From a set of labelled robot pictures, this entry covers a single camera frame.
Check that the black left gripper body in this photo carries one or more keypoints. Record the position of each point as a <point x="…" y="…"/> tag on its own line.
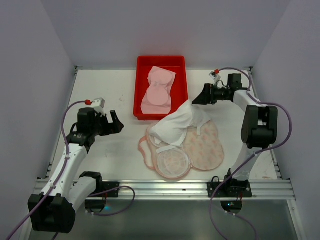
<point x="106" y="123"/>

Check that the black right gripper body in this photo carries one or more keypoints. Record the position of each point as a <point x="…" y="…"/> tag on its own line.
<point x="210" y="92"/>

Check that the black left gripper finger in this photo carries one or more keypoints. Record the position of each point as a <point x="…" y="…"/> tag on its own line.
<point x="116" y="126"/>
<point x="103" y="119"/>

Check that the white bra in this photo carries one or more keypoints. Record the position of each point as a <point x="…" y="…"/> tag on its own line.
<point x="172" y="129"/>

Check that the pink bra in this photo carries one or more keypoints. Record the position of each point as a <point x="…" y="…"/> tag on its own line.
<point x="157" y="99"/>

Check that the pink tulip mesh laundry bag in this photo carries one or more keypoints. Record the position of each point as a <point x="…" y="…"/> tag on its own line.
<point x="201" y="151"/>

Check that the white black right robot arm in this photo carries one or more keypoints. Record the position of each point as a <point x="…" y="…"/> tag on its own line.
<point x="260" y="124"/>

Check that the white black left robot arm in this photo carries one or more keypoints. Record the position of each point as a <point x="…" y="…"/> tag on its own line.
<point x="54" y="208"/>

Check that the red plastic tray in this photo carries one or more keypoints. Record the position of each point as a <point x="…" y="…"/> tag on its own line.
<point x="179" y="91"/>

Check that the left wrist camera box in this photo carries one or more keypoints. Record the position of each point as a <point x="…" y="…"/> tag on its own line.
<point x="98" y="104"/>

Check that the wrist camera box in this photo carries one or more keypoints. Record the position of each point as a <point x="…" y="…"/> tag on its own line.
<point x="98" y="104"/>
<point x="215" y="75"/>

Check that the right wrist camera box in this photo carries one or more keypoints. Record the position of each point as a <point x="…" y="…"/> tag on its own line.
<point x="215" y="75"/>

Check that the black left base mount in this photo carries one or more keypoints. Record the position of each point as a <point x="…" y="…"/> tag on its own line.
<point x="99" y="203"/>

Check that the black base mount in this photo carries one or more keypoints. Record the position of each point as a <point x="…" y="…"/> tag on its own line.
<point x="99" y="203"/>
<point x="232" y="193"/>

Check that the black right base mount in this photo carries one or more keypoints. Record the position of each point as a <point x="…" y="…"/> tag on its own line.
<point x="232" y="193"/>

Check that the aluminium mounting rail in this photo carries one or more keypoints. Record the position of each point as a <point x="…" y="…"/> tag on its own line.
<point x="197" y="190"/>

